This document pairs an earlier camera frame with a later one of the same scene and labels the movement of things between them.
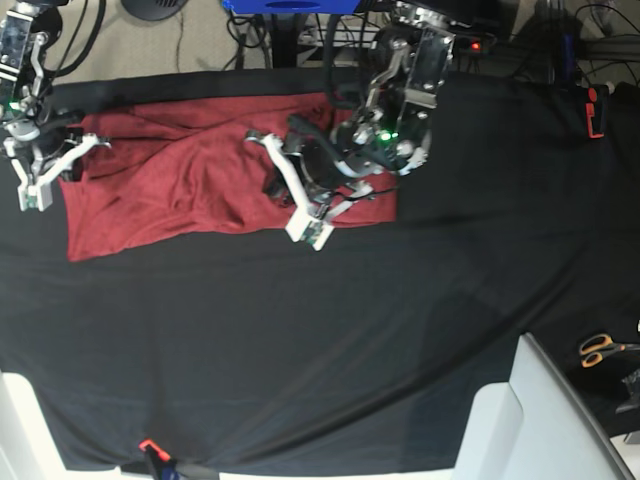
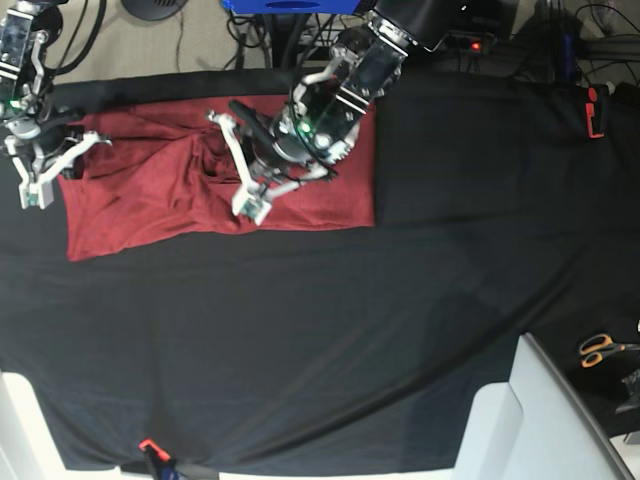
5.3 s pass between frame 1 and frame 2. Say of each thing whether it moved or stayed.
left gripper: stayed
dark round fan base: stayed
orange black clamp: stayed
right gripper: moved
